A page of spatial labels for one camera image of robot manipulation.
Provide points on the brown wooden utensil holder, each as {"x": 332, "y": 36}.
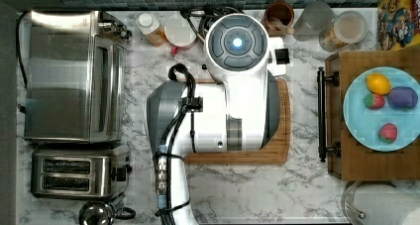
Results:
{"x": 280, "y": 10}

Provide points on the glass jar of cereal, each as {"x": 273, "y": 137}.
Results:
{"x": 348, "y": 28}

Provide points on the stainless steel two-slot toaster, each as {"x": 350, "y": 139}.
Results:
{"x": 80, "y": 171}

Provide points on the bamboo cutting board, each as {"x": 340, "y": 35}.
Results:
{"x": 275, "y": 152}

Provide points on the paper towel roll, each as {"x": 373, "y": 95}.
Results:
{"x": 384, "y": 204}

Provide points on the red toy strawberry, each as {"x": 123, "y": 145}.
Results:
{"x": 374, "y": 101}
{"x": 388, "y": 133}

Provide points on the purple toy fruit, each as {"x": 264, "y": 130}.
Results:
{"x": 402, "y": 97}

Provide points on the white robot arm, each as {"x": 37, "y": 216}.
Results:
{"x": 238, "y": 111}

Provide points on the wooden drawer box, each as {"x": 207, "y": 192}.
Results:
{"x": 359, "y": 143}

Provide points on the red mug white lid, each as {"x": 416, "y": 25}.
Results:
{"x": 179, "y": 33}

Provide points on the cereal box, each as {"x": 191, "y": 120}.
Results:
{"x": 398, "y": 25}

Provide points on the wooden spoon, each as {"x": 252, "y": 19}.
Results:
{"x": 277, "y": 27}

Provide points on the yellow toy lemon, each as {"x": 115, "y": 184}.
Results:
{"x": 378, "y": 83}

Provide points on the red toy strawberry upper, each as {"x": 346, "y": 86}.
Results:
{"x": 374, "y": 101}

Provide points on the steel kettle lid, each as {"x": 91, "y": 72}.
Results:
{"x": 105, "y": 212}

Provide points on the stainless steel toaster oven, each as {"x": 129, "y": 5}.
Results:
{"x": 75, "y": 80}

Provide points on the light blue plate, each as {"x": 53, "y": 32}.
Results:
{"x": 364, "y": 124}

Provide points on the steel paper towel holder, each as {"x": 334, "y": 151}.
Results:
{"x": 350, "y": 202}

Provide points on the red toy strawberry lower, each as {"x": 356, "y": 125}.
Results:
{"x": 388, "y": 133}

